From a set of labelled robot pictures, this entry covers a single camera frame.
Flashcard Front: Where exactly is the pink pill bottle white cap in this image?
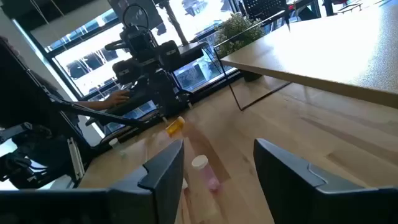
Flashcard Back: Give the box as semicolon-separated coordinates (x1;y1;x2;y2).
191;154;221;192

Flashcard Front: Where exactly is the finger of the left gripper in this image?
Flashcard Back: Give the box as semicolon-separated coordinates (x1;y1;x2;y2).
158;39;182;72
112;60;141;85

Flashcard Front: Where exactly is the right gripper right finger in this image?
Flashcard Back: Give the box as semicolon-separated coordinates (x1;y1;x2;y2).
252;138;398;224

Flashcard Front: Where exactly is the green potted plant black pot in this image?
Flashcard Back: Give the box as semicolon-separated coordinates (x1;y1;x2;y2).
214;12;265;83

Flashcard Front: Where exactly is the black aluminium rig frame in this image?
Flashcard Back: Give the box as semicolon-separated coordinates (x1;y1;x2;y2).
46;93;187;150

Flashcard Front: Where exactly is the large glass window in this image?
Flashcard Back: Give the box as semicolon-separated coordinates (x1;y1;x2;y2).
12;0;246;134

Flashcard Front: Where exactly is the person's forearm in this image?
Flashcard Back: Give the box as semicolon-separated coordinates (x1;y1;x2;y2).
73;98;108;112

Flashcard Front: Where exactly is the person's hand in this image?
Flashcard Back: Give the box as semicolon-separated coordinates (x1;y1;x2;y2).
104;89;131;108

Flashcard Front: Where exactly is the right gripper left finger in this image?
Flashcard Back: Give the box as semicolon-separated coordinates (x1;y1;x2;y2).
0;139;185;224

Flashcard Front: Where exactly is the orange pill bottle white cap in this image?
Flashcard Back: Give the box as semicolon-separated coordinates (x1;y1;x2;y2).
164;116;186;138

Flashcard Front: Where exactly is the wooden shelf black metal frame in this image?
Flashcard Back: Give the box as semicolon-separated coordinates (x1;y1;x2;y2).
213;0;398;112

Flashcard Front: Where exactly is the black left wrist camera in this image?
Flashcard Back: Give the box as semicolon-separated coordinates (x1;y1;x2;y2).
119;24;158;60

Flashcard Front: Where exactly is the black office chair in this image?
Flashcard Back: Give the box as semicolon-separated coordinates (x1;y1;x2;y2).
242;0;289;21

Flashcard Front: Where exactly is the person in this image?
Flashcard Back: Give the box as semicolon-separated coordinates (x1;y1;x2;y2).
0;35;78;131

